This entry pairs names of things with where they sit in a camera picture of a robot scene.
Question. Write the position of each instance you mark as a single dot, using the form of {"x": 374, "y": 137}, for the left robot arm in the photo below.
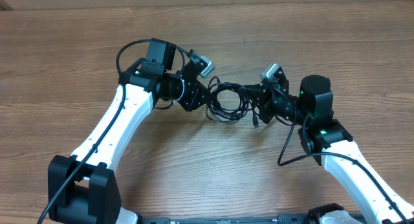
{"x": 82, "y": 187}

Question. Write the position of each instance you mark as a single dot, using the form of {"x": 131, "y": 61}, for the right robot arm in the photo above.
{"x": 325, "y": 140}

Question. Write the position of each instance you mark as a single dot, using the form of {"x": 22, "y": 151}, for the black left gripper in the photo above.
{"x": 193, "y": 101}

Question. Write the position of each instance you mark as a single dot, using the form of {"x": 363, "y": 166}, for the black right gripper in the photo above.
{"x": 265, "y": 101}

